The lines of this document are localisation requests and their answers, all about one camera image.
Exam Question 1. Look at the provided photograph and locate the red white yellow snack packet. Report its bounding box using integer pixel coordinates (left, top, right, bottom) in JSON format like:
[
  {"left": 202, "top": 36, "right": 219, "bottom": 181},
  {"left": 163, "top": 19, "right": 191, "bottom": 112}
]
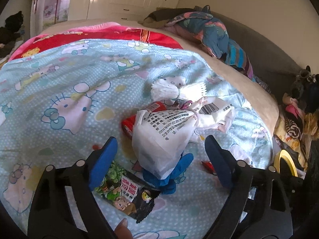
[{"left": 121, "top": 101, "right": 166, "bottom": 139}]

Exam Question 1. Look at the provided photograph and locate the striped colourful blanket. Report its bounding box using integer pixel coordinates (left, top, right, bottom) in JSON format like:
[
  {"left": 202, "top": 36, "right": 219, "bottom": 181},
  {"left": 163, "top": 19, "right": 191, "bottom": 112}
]
[{"left": 224, "top": 39, "right": 254, "bottom": 80}]

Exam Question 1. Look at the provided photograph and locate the purple orange snack wrapper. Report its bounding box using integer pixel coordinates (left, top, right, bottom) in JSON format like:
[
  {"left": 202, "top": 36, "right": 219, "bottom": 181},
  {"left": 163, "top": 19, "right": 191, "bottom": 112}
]
[{"left": 173, "top": 100, "right": 193, "bottom": 110}]

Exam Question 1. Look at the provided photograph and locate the red pink blanket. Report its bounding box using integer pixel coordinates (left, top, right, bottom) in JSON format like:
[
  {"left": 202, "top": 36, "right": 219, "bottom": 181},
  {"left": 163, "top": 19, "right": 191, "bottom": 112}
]
[{"left": 9, "top": 22, "right": 181, "bottom": 61}]

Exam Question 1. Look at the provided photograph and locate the white open door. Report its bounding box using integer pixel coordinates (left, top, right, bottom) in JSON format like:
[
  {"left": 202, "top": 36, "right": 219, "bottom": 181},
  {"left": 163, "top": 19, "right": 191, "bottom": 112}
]
[{"left": 30, "top": 0, "right": 45, "bottom": 37}]

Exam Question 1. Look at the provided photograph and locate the white printed plastic bag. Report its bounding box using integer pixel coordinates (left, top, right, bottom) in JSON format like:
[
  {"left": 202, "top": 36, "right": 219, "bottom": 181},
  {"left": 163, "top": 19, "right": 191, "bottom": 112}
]
[{"left": 132, "top": 97, "right": 235, "bottom": 179}]

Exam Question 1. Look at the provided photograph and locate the black plush toy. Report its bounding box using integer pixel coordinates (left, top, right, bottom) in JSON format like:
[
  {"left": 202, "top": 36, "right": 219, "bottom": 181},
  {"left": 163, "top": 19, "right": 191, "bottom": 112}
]
[{"left": 282, "top": 65, "right": 318, "bottom": 113}]

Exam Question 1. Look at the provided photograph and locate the beige bed mattress cover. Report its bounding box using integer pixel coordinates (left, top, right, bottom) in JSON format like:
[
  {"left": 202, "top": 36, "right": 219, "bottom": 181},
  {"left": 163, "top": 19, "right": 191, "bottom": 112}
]
[{"left": 37, "top": 17, "right": 279, "bottom": 135}]

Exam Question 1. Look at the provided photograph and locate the person's left hand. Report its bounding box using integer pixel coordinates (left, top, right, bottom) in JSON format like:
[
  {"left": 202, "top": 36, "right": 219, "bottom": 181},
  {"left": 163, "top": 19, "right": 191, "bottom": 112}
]
[{"left": 114, "top": 218, "right": 133, "bottom": 239}]

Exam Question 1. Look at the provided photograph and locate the red foil candy wrapper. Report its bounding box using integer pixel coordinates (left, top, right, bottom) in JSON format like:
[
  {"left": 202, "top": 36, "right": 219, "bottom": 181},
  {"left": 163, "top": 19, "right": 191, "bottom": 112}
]
[{"left": 201, "top": 161, "right": 217, "bottom": 176}]

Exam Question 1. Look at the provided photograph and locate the yellow rimmed black trash bin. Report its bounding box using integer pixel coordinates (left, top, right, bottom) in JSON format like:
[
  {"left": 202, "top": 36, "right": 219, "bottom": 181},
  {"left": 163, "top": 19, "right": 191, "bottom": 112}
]
[{"left": 274, "top": 149, "right": 298, "bottom": 177}]

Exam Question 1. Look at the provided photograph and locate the light blue Hello Kitty quilt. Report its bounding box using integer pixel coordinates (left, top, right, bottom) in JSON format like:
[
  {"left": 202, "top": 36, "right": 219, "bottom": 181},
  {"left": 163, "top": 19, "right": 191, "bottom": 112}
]
[{"left": 1, "top": 39, "right": 272, "bottom": 238}]

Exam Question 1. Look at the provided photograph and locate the pile of clothes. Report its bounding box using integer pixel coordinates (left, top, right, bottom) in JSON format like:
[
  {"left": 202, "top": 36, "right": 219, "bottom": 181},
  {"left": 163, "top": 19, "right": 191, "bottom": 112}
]
[{"left": 274, "top": 93, "right": 318, "bottom": 171}]

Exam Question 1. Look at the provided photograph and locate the pink Hello Kitty sliding door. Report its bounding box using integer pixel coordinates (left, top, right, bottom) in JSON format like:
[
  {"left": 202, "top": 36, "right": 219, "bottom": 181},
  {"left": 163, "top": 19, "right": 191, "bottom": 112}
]
[{"left": 42, "top": 0, "right": 70, "bottom": 30}]

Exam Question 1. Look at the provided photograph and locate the black bag on floor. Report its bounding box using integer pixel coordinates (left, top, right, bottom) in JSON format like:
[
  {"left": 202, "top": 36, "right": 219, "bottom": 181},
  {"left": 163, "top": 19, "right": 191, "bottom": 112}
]
[{"left": 0, "top": 11, "right": 24, "bottom": 58}]

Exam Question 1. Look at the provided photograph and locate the green black snack packet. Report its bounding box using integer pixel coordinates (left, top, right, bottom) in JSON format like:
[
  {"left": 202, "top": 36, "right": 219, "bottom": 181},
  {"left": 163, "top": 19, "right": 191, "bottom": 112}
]
[{"left": 95, "top": 161, "right": 160, "bottom": 223}]

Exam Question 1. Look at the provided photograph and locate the teal floral crumpled quilt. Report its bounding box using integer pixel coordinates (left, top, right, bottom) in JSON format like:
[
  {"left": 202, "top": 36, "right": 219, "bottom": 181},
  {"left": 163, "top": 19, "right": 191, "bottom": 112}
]
[{"left": 165, "top": 5, "right": 229, "bottom": 58}]

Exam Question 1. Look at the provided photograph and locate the grey upholstered headboard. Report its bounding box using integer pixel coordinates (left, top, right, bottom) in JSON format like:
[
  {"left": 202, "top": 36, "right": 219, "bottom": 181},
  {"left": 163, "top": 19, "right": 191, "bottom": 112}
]
[{"left": 194, "top": 6, "right": 307, "bottom": 98}]

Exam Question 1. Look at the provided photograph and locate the dark brown garment on bed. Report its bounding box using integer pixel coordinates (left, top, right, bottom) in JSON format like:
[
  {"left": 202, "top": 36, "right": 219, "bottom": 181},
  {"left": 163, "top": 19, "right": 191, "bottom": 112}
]
[{"left": 138, "top": 8, "right": 195, "bottom": 29}]

